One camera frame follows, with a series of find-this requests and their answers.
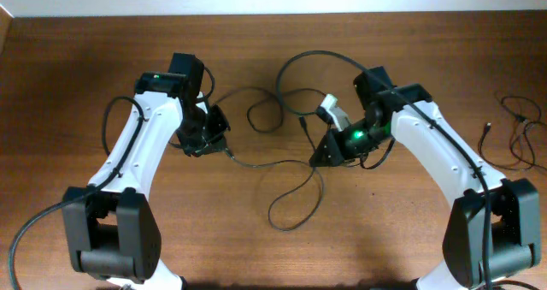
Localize long black usb cable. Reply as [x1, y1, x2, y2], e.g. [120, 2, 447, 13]
[213, 86, 328, 233]

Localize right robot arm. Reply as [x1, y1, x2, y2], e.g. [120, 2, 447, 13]
[309, 67, 541, 289]

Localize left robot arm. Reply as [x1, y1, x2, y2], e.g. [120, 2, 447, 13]
[62, 53, 230, 289]

